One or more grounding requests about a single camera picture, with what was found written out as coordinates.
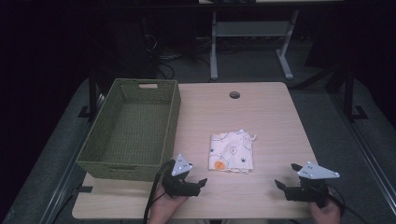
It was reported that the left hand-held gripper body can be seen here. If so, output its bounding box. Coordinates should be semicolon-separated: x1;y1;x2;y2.
162;153;202;199

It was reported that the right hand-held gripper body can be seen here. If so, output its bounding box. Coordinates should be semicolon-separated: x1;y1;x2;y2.
284;161;341;209

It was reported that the person's left hand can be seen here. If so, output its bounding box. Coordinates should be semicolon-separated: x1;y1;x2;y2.
148;183;190;224

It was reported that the person's right hand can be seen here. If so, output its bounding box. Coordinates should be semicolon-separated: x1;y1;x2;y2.
307;193;342;224

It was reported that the folded white printed cloth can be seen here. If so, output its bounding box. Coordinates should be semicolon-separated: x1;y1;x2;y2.
207;128;258;175

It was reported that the green woven basket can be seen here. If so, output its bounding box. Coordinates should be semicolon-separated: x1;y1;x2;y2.
76;77;182;183

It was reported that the black metal stand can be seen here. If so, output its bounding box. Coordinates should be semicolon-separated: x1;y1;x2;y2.
78;66;106;123
340;63;370;123

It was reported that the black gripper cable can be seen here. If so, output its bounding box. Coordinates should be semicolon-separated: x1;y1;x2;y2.
326;184;373;224
142;159;176;224

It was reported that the metal floor rail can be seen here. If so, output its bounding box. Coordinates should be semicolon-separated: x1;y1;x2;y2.
37;92;106;224
329;91;396;217

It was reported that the tangle of floor cables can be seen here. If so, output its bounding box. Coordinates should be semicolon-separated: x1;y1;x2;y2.
141;32;214;80

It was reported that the grey metal table frame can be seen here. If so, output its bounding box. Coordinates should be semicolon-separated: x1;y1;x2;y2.
209;9;301;81

